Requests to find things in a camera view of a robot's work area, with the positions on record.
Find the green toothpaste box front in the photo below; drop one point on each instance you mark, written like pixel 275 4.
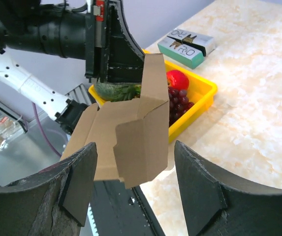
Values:
pixel 181 53

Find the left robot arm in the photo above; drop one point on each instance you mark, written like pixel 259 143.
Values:
pixel 42 46

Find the brown cardboard box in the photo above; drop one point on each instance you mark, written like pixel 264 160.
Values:
pixel 131 164

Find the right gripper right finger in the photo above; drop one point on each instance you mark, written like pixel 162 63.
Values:
pixel 217 202

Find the purple grape bunch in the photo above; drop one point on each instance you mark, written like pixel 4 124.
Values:
pixel 179 104

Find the red apple back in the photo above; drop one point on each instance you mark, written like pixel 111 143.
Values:
pixel 177 80

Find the yellow plastic tray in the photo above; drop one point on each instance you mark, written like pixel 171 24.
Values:
pixel 152 113

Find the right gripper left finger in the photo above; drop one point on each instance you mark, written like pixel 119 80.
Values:
pixel 52 202

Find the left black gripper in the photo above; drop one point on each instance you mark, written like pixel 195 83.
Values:
pixel 111 53

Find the green leafy vegetable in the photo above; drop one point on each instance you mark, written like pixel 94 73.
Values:
pixel 126 93

